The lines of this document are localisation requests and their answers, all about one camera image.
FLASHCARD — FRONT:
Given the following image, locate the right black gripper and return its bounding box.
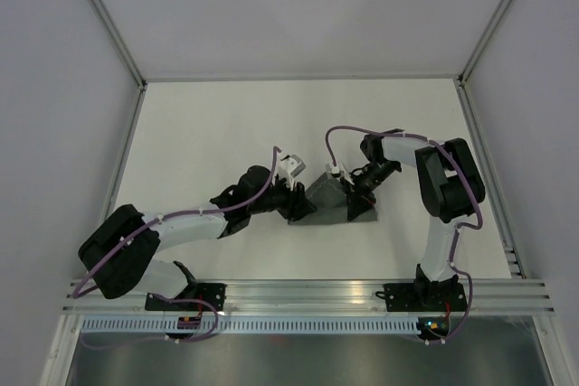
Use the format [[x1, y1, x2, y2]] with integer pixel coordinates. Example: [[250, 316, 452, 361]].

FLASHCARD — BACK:
[[340, 159, 400, 220]]

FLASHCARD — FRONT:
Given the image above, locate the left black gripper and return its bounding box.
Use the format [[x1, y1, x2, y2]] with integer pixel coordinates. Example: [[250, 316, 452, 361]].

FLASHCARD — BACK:
[[249, 173, 317, 221]]

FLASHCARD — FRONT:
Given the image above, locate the grey cloth napkin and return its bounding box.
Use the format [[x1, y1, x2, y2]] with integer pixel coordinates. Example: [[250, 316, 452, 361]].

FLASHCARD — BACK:
[[290, 173, 378, 226]]

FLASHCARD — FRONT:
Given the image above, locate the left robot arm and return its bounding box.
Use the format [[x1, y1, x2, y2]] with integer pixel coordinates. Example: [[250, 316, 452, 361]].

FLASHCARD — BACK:
[[75, 165, 317, 310]]

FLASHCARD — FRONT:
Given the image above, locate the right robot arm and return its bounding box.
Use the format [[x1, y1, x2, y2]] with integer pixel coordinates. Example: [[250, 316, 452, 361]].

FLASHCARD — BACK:
[[332, 129, 486, 312]]

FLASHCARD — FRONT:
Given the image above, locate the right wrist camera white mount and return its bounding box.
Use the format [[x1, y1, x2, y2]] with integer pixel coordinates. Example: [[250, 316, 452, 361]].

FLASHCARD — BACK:
[[326, 162, 354, 185]]

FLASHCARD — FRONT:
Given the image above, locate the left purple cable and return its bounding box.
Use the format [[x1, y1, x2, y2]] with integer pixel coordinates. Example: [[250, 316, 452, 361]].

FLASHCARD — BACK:
[[71, 146, 284, 351]]

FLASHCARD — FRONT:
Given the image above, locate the purple cable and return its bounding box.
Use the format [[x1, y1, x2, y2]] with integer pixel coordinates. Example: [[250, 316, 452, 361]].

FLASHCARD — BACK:
[[71, 146, 284, 351], [324, 126, 483, 346]]

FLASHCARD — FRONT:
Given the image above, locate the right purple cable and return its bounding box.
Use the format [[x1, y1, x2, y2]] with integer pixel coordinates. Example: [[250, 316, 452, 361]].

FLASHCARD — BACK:
[[324, 126, 483, 346]]

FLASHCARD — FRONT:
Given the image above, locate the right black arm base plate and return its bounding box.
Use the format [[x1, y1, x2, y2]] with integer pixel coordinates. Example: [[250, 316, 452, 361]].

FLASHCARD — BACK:
[[381, 283, 468, 313]]

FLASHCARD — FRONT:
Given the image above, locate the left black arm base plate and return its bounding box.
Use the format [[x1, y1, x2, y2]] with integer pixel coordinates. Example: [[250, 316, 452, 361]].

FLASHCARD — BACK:
[[145, 282, 227, 313]]

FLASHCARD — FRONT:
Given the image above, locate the white slotted cable duct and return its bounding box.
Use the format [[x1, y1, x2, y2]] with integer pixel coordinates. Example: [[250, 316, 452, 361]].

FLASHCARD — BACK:
[[81, 315, 419, 335]]

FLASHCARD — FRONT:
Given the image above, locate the back aluminium frame bar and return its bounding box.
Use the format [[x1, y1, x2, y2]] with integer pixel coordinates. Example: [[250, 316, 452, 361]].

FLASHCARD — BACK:
[[145, 73, 460, 84]]

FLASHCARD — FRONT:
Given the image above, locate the right aluminium frame post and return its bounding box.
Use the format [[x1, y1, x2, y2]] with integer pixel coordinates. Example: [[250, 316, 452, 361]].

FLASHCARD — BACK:
[[457, 0, 516, 87]]

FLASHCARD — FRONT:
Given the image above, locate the aluminium frame post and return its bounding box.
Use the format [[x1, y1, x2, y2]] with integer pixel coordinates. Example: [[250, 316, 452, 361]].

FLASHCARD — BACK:
[[88, 0, 147, 90], [457, 0, 516, 87]]

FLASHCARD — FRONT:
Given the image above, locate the right aluminium table edge rail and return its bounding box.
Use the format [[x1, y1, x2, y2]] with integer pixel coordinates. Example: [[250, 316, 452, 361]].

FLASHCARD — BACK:
[[454, 76, 527, 279]]

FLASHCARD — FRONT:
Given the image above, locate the aluminium table edge rail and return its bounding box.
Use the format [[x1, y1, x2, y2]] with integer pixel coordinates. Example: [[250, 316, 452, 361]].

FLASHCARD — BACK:
[[454, 76, 527, 279], [90, 83, 148, 235]]

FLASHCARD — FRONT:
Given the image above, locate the aluminium mounting rail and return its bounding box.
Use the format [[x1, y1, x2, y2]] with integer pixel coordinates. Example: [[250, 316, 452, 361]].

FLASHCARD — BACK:
[[61, 278, 555, 316]]

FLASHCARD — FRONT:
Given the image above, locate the left aluminium table edge rail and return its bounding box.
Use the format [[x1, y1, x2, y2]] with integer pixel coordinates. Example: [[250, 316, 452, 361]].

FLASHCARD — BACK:
[[90, 83, 148, 235]]

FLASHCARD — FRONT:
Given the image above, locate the left aluminium frame post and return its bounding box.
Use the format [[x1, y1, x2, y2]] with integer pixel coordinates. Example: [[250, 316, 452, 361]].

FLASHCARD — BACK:
[[88, 0, 147, 90]]

